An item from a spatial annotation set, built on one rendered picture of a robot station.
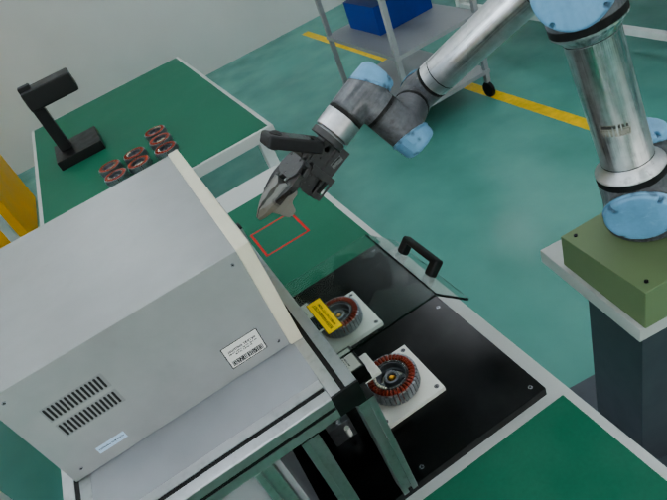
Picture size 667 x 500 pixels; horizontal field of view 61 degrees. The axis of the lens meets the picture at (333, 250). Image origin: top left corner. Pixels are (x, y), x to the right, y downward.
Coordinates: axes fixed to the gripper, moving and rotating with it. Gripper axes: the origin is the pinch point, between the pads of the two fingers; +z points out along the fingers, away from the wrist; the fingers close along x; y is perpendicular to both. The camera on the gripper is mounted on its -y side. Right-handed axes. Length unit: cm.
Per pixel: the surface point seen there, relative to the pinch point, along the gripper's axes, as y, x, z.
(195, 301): -15.9, -28.5, 11.7
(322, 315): 10.4, -21.5, 6.4
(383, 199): 143, 148, -25
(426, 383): 41.3, -24.8, 7.2
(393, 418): 37.1, -27.1, 16.0
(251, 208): 43, 81, 11
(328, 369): 3.8, -37.3, 9.0
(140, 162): 30, 168, 33
